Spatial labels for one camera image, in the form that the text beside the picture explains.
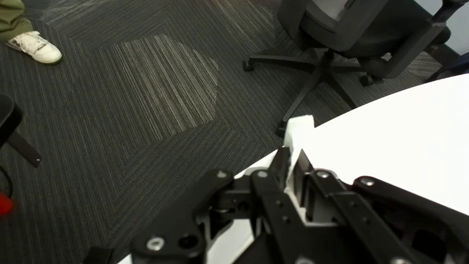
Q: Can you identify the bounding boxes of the black cable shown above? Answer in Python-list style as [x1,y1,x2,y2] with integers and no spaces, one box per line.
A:
[0,165,14,199]

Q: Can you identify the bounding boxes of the red object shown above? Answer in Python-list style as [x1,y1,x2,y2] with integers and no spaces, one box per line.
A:
[0,191,15,217]

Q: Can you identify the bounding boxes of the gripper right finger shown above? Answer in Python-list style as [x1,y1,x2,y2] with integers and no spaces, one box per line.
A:
[293,148,469,264]

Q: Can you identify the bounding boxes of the black stand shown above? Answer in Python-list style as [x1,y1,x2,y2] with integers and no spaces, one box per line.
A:
[0,93,43,168]

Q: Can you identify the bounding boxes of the dark blue chair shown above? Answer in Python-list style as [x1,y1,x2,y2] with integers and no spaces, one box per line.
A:
[425,51,469,83]

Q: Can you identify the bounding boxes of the white paper towel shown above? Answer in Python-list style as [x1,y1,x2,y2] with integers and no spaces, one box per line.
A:
[283,115,315,224]

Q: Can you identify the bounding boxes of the person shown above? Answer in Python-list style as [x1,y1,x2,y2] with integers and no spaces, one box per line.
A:
[0,0,63,65]

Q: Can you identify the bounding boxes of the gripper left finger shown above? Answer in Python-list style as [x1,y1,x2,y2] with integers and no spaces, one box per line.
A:
[130,146,312,264]

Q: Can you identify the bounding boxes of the black office chair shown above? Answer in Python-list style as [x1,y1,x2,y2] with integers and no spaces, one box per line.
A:
[243,0,460,138]

